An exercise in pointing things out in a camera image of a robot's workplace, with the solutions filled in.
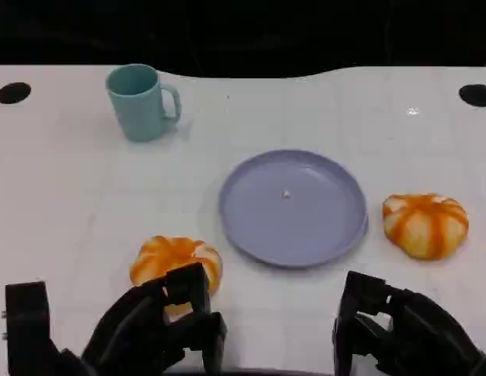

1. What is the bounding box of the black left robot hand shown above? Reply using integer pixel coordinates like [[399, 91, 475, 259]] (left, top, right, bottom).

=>
[[81, 262, 228, 376]]

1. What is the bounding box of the lilac plate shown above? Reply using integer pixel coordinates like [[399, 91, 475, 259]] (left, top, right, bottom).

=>
[[218, 149, 369, 269]]

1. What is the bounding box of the black table cable grommet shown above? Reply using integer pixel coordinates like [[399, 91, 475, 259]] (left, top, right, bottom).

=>
[[0, 81, 32, 105], [459, 83, 486, 107]]

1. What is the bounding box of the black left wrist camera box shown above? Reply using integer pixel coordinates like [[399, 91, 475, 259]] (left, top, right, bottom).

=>
[[5, 280, 87, 376]]

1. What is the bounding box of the pale green mug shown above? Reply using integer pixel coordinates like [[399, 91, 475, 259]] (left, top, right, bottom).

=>
[[105, 63, 183, 143]]

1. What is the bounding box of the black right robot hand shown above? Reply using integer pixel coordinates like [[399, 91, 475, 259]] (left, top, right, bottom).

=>
[[332, 269, 486, 376]]

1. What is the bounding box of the orange white toy bread roll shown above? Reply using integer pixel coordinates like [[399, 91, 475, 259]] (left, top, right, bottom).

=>
[[382, 192, 470, 260], [129, 235, 223, 319]]

